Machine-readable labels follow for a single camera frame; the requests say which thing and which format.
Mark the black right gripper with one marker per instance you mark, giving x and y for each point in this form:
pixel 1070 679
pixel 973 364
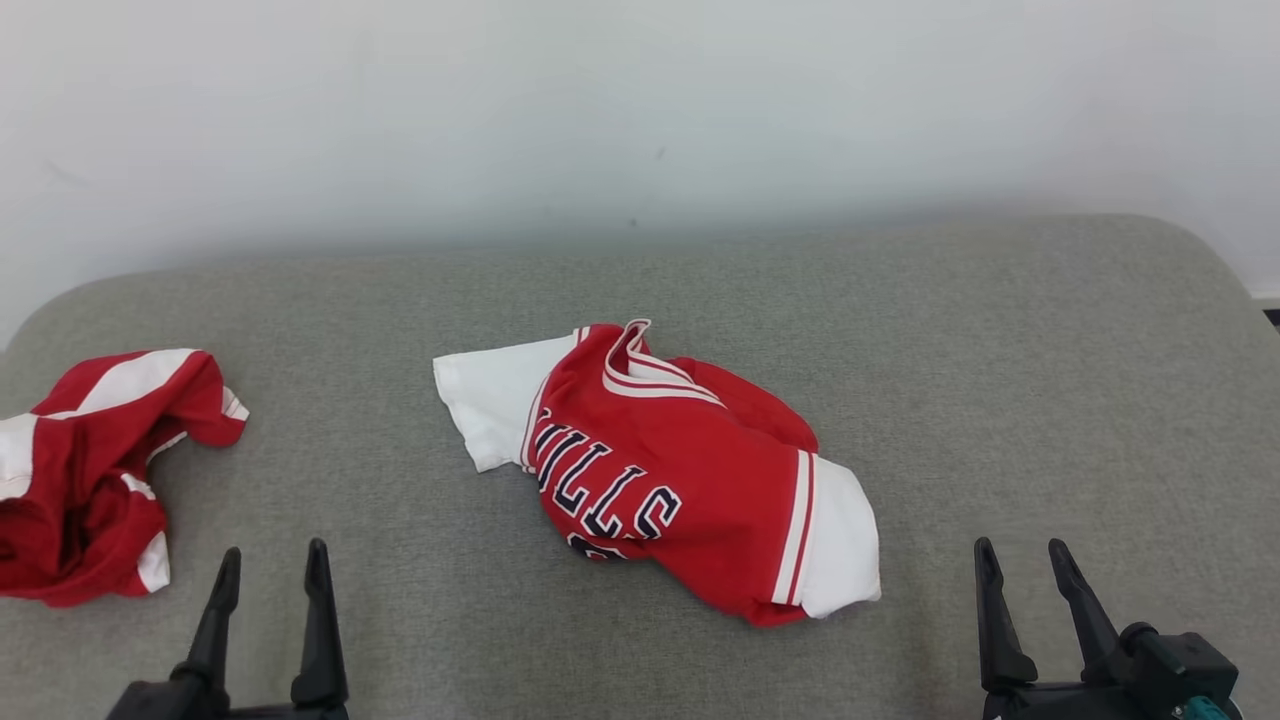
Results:
pixel 1060 702

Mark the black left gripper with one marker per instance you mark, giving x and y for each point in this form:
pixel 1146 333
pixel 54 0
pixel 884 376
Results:
pixel 250 712

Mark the red shorts with white stripes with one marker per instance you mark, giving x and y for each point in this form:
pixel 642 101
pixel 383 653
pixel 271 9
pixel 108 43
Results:
pixel 80 480

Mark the red jersey with white sleeves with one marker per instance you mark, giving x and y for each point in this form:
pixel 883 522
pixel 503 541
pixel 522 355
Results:
pixel 700 470

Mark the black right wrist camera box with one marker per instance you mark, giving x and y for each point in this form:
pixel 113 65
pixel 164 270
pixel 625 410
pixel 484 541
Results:
pixel 1185 670

